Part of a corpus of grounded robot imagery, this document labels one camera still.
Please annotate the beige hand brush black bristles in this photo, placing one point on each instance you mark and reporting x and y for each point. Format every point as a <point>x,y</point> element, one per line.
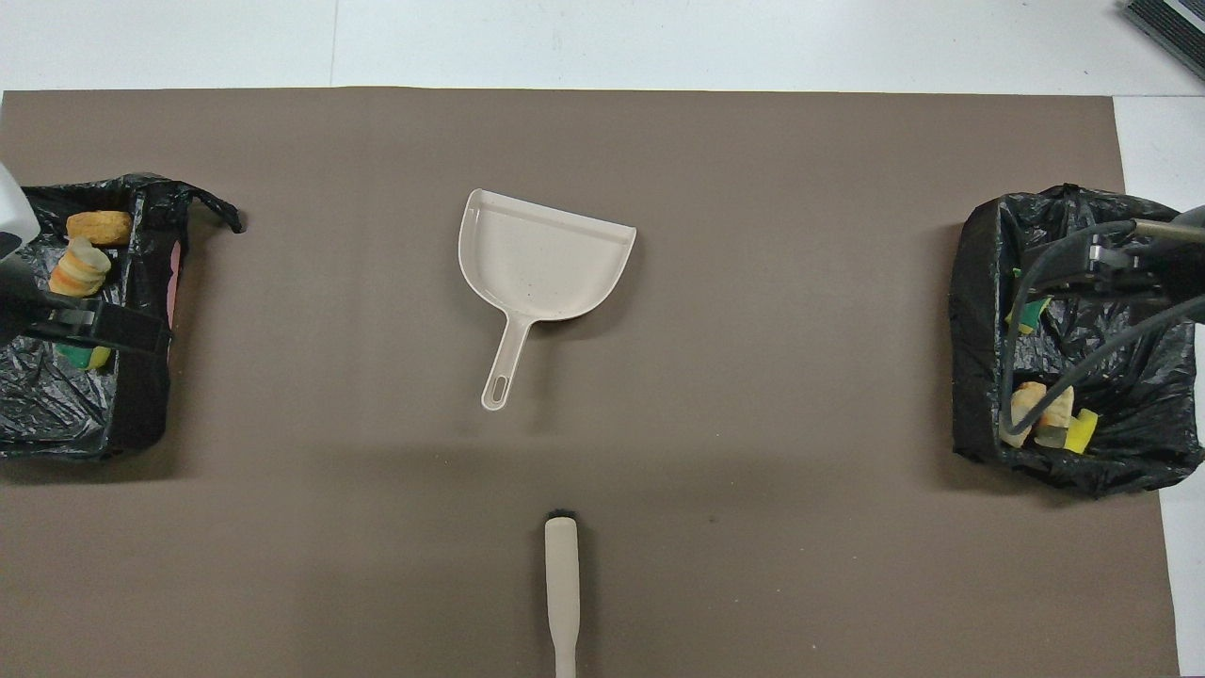
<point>562,584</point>

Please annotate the torn crusty bread piece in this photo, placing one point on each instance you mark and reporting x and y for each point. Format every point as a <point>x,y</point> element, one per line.
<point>1058,414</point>
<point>1021,414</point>

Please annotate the black bag lined pink bin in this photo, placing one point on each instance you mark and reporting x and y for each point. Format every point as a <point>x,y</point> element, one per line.
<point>56,414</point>

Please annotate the grey ribbed device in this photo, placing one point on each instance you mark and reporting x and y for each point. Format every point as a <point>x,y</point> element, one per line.
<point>1177,28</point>

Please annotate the beige plastic dustpan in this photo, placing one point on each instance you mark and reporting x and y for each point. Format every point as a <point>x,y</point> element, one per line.
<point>541,254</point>

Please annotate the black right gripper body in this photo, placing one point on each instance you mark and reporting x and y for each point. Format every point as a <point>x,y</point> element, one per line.
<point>1181,273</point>

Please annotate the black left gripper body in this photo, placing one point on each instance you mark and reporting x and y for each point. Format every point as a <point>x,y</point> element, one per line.
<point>19,297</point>

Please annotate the brown table mat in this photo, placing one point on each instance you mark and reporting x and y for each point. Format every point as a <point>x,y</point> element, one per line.
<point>377,527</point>

